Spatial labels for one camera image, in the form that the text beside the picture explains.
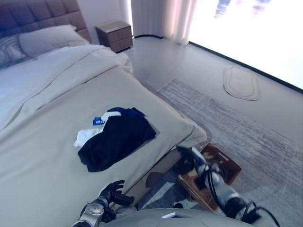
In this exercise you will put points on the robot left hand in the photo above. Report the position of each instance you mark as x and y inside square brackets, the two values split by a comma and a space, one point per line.
[113, 192]

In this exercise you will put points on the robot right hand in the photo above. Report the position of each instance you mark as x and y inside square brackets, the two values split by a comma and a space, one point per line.
[189, 153]

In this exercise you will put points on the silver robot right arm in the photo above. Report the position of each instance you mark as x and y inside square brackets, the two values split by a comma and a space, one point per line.
[220, 189]

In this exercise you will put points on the brown wicker basket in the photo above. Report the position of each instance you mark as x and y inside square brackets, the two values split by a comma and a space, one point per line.
[208, 175]

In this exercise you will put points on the bed with beige cover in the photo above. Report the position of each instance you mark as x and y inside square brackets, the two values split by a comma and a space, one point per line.
[71, 106]

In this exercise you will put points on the grey rectangular rug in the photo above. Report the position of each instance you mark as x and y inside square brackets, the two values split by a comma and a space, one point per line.
[236, 137]

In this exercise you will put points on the dark navy garment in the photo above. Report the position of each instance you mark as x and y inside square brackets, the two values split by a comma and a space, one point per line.
[116, 142]

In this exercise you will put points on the grey robot torso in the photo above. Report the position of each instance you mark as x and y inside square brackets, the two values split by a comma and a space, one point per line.
[175, 218]

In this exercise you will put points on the blue and white garment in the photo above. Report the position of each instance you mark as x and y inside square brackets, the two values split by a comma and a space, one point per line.
[113, 114]

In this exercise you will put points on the beige oval mat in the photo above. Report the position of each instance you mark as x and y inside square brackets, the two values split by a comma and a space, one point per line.
[241, 82]

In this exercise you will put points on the light sheer curtain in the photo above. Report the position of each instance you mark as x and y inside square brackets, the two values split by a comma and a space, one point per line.
[163, 19]

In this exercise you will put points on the brown wooden nightstand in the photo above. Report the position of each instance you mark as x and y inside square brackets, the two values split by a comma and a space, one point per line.
[115, 35]

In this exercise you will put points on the white pillow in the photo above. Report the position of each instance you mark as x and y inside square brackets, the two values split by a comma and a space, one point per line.
[49, 39]

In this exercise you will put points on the grey patterned pillow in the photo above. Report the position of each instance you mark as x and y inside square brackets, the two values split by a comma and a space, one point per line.
[10, 50]

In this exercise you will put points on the grey tufted headboard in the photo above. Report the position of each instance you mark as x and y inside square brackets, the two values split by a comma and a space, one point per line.
[40, 14]

